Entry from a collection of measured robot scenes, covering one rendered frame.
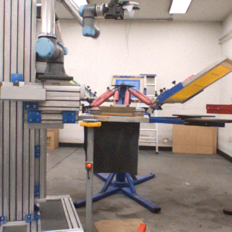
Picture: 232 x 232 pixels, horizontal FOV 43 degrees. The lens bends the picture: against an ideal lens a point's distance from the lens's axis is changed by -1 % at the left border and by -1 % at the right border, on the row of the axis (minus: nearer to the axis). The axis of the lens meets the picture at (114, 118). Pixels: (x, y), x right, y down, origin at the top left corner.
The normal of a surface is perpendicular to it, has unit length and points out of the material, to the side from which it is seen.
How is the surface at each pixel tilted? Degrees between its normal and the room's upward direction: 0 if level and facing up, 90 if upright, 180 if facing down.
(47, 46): 97
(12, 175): 90
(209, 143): 78
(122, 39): 90
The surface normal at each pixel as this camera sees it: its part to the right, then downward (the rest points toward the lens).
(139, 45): -0.09, 0.05
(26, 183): 0.26, 0.06
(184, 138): -0.08, -0.16
